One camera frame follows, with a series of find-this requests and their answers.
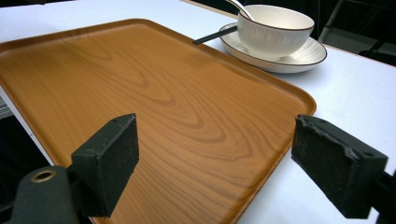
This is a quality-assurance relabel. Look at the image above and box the white plate with dark rim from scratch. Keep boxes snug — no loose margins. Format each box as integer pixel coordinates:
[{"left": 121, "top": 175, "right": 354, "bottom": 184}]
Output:
[{"left": 219, "top": 22, "right": 328, "bottom": 75}]

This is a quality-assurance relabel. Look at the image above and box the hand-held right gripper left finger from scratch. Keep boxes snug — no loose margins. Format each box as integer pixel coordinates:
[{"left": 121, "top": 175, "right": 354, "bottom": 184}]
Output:
[{"left": 70, "top": 113, "right": 140, "bottom": 218}]

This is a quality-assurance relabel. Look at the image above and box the metal stand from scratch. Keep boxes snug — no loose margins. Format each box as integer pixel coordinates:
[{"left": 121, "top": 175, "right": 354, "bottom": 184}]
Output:
[{"left": 318, "top": 0, "right": 396, "bottom": 60}]

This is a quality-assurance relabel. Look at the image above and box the black chopstick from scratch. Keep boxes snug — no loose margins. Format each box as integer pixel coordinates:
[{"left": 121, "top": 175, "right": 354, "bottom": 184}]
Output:
[{"left": 191, "top": 25, "right": 239, "bottom": 46}]

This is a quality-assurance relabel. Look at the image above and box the white ribbed bowl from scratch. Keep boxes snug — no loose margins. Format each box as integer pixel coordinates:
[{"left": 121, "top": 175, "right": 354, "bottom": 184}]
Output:
[{"left": 236, "top": 4, "right": 316, "bottom": 58}]

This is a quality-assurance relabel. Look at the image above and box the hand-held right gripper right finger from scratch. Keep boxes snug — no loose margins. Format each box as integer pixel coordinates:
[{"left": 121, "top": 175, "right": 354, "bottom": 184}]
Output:
[{"left": 290, "top": 114, "right": 389, "bottom": 219}]

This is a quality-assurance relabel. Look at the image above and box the wooden tray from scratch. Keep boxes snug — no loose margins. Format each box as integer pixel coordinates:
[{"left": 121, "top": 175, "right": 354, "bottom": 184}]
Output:
[{"left": 0, "top": 18, "right": 318, "bottom": 224}]

